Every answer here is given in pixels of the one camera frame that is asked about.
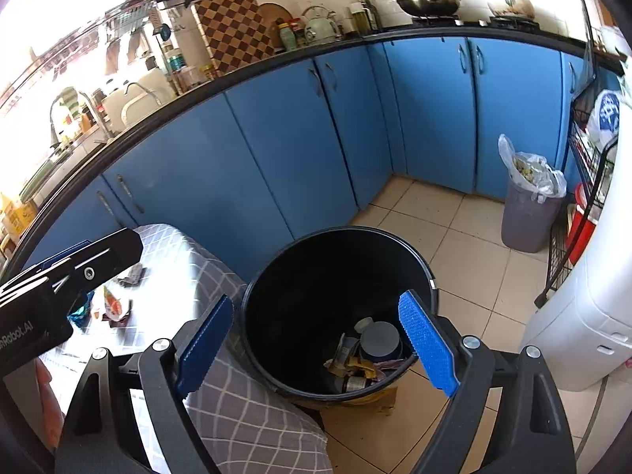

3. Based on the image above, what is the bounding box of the white ceramic pot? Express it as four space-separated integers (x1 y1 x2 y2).
486 0 536 21

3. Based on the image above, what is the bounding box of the black wok with lid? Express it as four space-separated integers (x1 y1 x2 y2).
395 0 461 18

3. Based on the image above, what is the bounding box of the orange white food wrapper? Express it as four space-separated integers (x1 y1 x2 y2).
103 286 132 325

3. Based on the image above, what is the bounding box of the crumpled grey printed paper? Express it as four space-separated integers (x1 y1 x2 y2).
113 263 146 288

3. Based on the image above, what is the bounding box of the black wire shelf rack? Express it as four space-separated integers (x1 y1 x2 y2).
534 0 619 308

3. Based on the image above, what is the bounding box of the teal snack wrapper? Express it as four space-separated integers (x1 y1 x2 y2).
68 291 94 329

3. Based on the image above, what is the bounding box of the white blue plastic bag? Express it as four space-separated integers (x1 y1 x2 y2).
586 90 621 152

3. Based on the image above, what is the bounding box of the green kettle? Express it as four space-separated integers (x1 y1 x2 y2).
301 4 340 44

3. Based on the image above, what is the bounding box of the black round trash bin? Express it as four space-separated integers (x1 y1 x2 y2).
239 227 439 406

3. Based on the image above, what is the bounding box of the blue checkered tablecloth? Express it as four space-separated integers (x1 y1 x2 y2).
42 224 332 473

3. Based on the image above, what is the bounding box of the white appliance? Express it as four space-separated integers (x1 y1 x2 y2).
522 104 632 391

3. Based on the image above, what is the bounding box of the grey trash can with bag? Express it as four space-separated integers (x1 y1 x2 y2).
498 134 568 254

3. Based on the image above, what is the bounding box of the checkered cutting board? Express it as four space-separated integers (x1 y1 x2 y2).
193 0 274 77

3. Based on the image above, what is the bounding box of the grey paper cup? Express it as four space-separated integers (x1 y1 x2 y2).
360 321 402 363

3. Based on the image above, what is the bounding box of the person's left hand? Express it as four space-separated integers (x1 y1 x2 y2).
35 358 64 450

